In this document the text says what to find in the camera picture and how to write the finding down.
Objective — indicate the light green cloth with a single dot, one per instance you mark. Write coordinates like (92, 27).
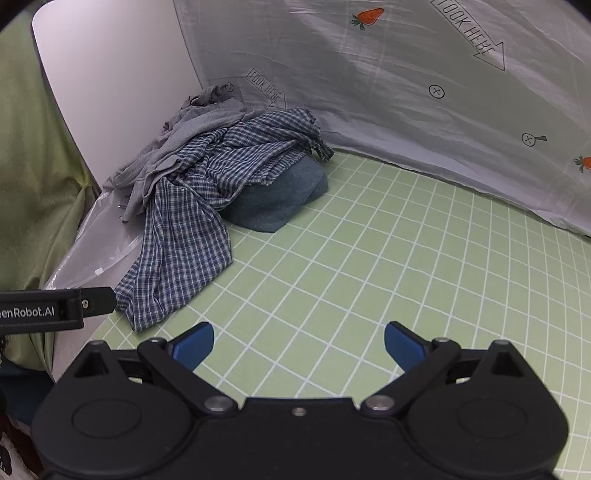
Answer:
(32, 184)

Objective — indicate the teal folded garment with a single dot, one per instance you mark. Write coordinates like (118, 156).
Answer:
(277, 194)

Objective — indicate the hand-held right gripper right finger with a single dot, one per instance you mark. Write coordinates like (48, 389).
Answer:
(404, 344)

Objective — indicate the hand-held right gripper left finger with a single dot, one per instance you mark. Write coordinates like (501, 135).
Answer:
(196, 344)

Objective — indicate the blue plaid shirt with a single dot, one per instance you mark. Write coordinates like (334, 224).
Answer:
(184, 240)

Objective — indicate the grey zip hoodie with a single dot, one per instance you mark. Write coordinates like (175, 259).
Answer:
(152, 157)

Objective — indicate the clear plastic bag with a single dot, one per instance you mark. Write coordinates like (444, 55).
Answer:
(92, 249)

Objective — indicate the grey carrot printed quilt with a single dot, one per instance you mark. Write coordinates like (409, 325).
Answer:
(369, 92)

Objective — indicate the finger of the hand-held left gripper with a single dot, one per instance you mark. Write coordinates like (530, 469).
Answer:
(99, 300)

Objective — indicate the white board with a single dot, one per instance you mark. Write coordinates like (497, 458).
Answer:
(115, 69)

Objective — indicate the white patterned cloth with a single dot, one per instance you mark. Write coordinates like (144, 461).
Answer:
(14, 452)

